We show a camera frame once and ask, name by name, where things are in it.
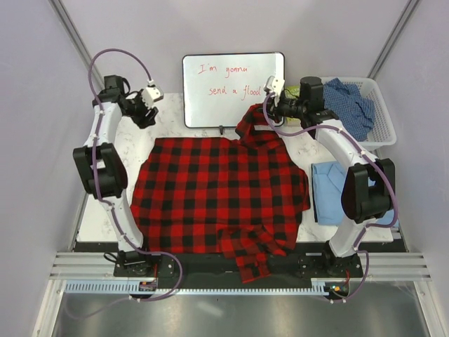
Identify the green children's book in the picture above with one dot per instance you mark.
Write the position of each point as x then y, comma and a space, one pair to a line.
292, 92

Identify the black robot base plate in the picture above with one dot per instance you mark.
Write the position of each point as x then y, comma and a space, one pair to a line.
298, 264

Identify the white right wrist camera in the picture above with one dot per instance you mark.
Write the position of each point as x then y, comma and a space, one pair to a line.
274, 85

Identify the blue checkered shirt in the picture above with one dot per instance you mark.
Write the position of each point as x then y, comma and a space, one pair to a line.
356, 112

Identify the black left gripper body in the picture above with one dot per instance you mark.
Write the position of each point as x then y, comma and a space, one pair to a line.
138, 111

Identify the white plastic basket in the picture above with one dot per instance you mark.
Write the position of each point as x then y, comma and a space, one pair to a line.
383, 133

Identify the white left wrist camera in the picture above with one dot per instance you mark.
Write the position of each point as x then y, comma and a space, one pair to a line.
151, 95

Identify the red black plaid shirt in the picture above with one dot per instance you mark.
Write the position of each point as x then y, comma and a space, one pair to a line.
242, 198

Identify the aluminium frame rail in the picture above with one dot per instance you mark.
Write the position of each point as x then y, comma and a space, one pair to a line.
77, 41

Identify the folded light blue shirt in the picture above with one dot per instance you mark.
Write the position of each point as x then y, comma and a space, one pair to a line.
326, 196

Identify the whiteboard with red writing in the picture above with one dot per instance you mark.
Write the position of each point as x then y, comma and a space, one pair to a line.
218, 89

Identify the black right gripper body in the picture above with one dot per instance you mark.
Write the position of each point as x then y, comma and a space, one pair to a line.
286, 107

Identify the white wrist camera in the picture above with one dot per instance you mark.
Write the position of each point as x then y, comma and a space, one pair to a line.
274, 85
151, 95

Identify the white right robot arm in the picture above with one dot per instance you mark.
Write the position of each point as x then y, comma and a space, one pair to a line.
325, 126

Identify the white slotted cable duct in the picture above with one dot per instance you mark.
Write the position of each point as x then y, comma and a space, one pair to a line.
227, 285

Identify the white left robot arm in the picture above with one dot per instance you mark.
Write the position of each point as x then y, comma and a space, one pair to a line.
101, 170

